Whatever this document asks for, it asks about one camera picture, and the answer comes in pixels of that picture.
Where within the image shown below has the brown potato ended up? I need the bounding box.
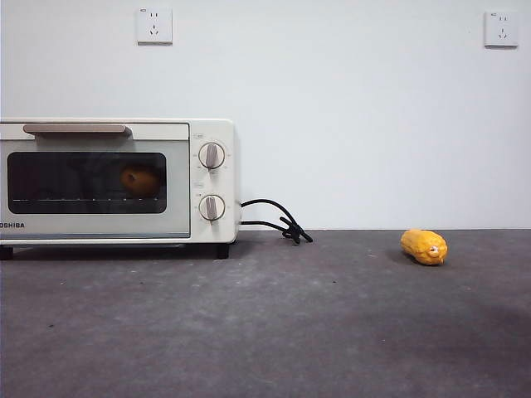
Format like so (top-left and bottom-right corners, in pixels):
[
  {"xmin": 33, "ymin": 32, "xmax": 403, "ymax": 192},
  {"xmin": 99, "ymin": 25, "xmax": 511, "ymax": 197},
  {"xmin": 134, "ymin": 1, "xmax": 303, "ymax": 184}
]
[{"xmin": 119, "ymin": 164, "xmax": 162, "ymax": 197}]

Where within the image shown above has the yellow corn cob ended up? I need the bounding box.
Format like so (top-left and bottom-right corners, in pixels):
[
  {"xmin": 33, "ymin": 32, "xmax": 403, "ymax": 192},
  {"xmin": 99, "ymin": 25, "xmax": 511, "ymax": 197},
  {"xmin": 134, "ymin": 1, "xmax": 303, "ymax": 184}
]
[{"xmin": 400, "ymin": 229, "xmax": 450, "ymax": 267}]

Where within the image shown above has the white wall socket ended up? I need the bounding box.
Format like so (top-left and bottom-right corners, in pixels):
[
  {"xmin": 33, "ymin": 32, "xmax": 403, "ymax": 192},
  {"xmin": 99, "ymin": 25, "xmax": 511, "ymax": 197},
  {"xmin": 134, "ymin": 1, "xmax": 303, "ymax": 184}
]
[
  {"xmin": 483, "ymin": 10, "xmax": 519, "ymax": 49},
  {"xmin": 136, "ymin": 6, "xmax": 174, "ymax": 46}
]

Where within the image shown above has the black oven power cable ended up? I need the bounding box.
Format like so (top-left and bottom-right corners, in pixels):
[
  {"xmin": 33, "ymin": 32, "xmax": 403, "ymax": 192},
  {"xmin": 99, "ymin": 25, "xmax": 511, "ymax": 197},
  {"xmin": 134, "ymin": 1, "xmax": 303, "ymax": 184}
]
[{"xmin": 239, "ymin": 198, "xmax": 314, "ymax": 245}]

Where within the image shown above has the white toaster oven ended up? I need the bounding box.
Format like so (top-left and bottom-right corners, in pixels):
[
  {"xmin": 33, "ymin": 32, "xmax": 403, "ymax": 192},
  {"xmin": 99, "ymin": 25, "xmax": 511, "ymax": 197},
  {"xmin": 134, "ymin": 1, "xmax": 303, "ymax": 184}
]
[{"xmin": 0, "ymin": 118, "xmax": 241, "ymax": 260}]

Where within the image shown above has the white glass oven door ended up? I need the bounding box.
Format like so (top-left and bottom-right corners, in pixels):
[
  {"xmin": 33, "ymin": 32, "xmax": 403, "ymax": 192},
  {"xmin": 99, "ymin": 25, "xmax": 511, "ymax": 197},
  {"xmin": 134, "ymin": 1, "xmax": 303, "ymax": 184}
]
[{"xmin": 0, "ymin": 122, "xmax": 192, "ymax": 241}]

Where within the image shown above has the white oven knob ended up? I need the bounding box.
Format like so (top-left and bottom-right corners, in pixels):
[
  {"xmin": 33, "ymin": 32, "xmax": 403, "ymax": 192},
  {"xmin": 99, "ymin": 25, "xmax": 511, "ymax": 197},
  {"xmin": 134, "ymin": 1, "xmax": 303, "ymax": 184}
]
[
  {"xmin": 197, "ymin": 193, "xmax": 227, "ymax": 223},
  {"xmin": 197, "ymin": 142, "xmax": 227, "ymax": 172}
]

